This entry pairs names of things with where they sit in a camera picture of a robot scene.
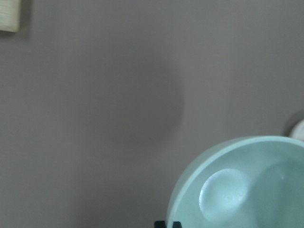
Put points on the green bowl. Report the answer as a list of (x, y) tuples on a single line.
[(251, 182)]

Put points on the bamboo cutting board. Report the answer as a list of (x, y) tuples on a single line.
[(10, 15)]

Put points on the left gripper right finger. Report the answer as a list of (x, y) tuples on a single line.
[(176, 224)]

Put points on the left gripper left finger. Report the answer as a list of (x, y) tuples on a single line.
[(160, 224)]

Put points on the cream serving tray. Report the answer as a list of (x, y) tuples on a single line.
[(297, 131)]

